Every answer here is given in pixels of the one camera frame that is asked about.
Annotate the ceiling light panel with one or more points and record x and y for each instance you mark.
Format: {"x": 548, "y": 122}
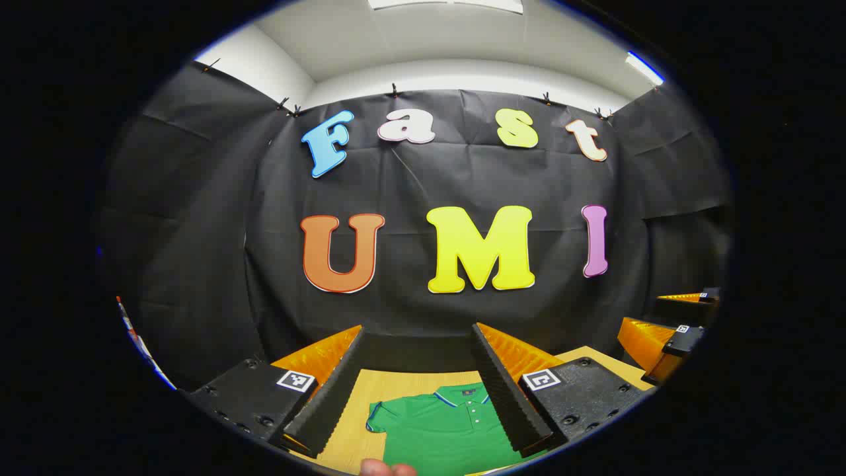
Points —
{"x": 443, "y": 4}
{"x": 644, "y": 68}

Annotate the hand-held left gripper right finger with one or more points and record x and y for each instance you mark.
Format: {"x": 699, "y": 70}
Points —
{"x": 505, "y": 396}

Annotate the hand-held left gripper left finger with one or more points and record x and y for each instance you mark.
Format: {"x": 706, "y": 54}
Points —
{"x": 330, "y": 403}

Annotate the black backdrop cloth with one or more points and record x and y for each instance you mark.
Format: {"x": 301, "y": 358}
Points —
{"x": 410, "y": 178}

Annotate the row of black cloth clips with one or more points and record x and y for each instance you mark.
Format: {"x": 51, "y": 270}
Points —
{"x": 394, "y": 90}

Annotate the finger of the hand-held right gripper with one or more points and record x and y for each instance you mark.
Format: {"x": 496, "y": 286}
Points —
{"x": 687, "y": 311}
{"x": 681, "y": 340}

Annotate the green T-shirt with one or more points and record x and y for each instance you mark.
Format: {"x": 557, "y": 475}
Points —
{"x": 443, "y": 430}

